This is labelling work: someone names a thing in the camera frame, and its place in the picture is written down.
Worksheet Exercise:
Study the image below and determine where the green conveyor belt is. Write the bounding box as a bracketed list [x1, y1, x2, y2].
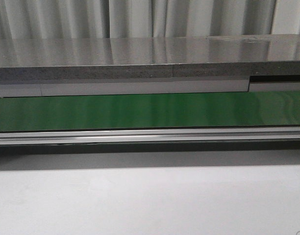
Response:
[0, 91, 300, 132]

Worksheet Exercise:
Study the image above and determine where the grey pleated curtain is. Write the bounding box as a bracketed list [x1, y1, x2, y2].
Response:
[0, 0, 300, 39]

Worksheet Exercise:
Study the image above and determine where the grey rear conveyor rail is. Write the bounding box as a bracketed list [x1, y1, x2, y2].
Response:
[0, 75, 300, 97]

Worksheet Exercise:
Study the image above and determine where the aluminium front conveyor rail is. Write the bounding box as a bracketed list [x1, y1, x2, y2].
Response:
[0, 126, 300, 146]

